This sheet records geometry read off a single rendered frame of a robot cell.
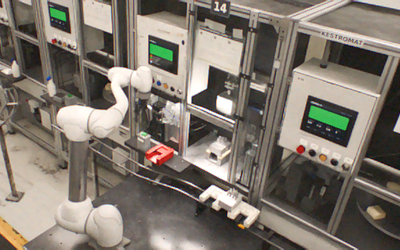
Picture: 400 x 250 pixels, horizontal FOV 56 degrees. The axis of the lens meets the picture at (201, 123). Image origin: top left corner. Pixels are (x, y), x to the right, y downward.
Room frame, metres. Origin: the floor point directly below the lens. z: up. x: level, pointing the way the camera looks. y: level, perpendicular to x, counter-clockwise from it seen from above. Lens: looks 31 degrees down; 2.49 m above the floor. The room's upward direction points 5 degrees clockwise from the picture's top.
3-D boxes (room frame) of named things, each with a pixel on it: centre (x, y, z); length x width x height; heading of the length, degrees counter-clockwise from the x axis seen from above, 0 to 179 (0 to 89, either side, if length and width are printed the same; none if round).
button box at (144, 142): (2.24, 0.40, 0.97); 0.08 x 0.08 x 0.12; 56
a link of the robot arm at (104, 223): (1.55, 0.49, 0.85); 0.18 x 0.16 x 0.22; 80
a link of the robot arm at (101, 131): (1.68, 0.51, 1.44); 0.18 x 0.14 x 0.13; 170
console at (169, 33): (2.38, 0.24, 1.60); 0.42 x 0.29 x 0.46; 56
